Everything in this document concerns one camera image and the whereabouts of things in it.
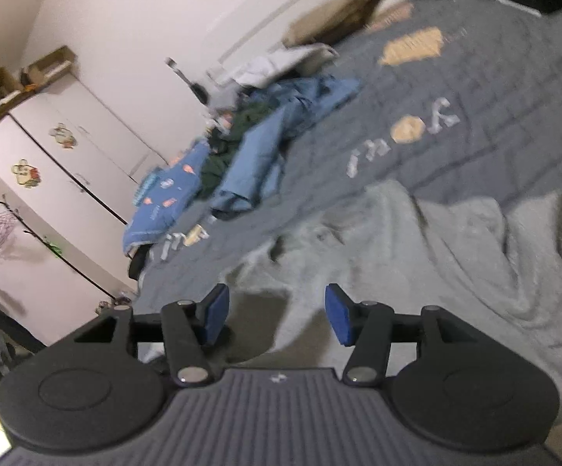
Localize white wardrobe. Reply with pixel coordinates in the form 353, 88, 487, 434
0, 78, 170, 350

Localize cream folded garment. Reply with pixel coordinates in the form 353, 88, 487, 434
373, 0, 415, 16

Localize grey T-shirt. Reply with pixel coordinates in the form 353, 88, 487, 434
140, 179, 562, 418

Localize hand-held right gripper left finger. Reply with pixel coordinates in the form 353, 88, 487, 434
75, 284, 231, 389

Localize white headboard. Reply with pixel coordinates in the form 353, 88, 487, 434
218, 0, 374, 59

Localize grey quilted bedspread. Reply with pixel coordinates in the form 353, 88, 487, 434
128, 0, 562, 331

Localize cartoon sticker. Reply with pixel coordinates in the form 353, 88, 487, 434
49, 123, 76, 150
11, 159, 40, 188

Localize dark cloth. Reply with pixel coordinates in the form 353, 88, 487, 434
128, 247, 149, 278

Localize dark green garment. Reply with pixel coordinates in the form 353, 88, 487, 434
198, 107, 282, 200

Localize white garment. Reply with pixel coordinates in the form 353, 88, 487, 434
223, 43, 340, 88

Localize teal striped folded towel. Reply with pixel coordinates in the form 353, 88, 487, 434
133, 170, 163, 205

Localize blue shirt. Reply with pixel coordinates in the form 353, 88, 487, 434
210, 75, 362, 221

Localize khaki folded clothes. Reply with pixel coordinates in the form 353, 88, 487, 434
283, 0, 403, 47

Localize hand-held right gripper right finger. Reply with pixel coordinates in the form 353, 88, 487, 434
324, 284, 480, 389

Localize black hairbrush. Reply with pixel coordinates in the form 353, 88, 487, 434
186, 78, 209, 106

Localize black clothes rack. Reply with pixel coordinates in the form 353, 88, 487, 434
0, 201, 121, 350

